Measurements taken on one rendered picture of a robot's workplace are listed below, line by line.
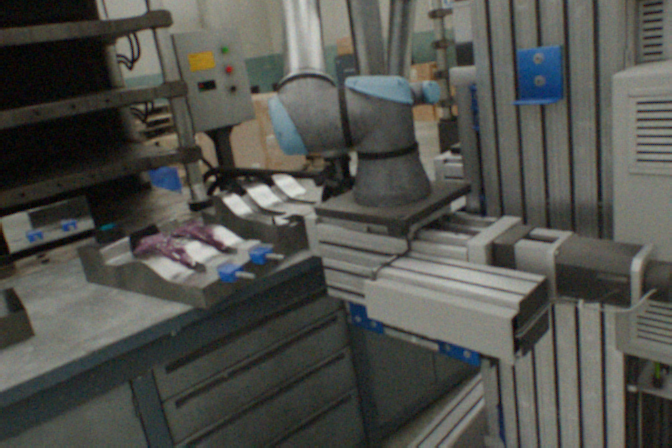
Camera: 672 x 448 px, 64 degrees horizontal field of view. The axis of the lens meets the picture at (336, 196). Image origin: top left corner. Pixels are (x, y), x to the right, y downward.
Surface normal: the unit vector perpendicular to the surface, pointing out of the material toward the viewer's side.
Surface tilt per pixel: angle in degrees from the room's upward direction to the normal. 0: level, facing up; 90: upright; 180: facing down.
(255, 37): 90
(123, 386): 90
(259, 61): 90
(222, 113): 90
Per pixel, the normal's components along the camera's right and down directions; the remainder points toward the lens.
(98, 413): 0.61, 0.12
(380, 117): -0.05, 0.28
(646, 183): -0.68, 0.30
